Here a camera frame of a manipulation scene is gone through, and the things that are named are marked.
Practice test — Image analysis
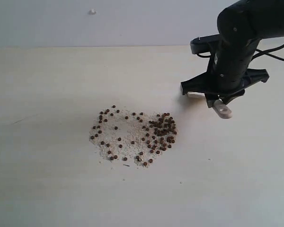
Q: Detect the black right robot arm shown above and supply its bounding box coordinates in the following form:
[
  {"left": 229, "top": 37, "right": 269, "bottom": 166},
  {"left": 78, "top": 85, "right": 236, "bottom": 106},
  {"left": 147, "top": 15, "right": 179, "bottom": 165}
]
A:
[{"left": 180, "top": 0, "right": 284, "bottom": 108}]

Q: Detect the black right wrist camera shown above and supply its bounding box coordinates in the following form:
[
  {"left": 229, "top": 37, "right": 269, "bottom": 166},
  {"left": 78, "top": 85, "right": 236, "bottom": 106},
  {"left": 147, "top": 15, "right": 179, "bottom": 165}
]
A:
[{"left": 190, "top": 34, "right": 221, "bottom": 55}]

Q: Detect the small white wall peg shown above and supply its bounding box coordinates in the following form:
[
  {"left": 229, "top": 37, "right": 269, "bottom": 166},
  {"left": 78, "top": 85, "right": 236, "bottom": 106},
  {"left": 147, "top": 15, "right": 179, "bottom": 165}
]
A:
[{"left": 88, "top": 9, "right": 97, "bottom": 15}]

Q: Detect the pile of brown beads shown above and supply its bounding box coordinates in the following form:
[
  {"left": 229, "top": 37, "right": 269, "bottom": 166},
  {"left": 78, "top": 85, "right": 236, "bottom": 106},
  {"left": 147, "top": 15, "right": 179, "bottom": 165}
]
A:
[{"left": 89, "top": 105, "right": 178, "bottom": 167}]

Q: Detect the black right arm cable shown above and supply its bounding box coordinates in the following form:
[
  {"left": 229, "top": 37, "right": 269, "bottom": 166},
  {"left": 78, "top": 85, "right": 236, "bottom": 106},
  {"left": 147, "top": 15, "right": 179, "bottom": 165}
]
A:
[{"left": 195, "top": 35, "right": 284, "bottom": 63}]

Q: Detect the wooden paint brush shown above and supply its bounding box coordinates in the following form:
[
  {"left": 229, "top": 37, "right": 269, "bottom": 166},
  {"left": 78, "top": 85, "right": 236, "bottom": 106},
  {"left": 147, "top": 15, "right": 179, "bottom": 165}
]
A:
[{"left": 187, "top": 92, "right": 232, "bottom": 119}]

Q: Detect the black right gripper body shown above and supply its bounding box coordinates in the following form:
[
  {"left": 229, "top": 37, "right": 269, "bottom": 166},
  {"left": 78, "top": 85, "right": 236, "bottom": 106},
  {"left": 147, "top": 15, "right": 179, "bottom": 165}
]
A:
[{"left": 181, "top": 38, "right": 269, "bottom": 96}]

